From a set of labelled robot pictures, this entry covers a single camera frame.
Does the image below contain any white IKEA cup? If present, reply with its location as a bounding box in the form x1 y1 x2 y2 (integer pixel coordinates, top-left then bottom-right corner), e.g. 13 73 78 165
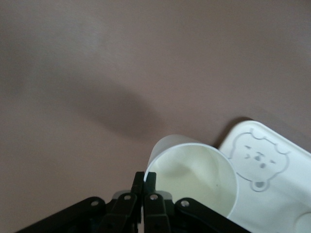
145 134 240 217

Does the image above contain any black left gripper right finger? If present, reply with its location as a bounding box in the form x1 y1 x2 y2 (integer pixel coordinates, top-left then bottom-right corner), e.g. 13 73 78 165
144 171 246 233

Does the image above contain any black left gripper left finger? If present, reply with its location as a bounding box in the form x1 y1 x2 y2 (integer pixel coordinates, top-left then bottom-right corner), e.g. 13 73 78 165
14 171 146 233

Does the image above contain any white bear print tray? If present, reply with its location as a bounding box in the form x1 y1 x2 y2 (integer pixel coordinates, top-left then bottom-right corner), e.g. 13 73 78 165
217 118 311 233

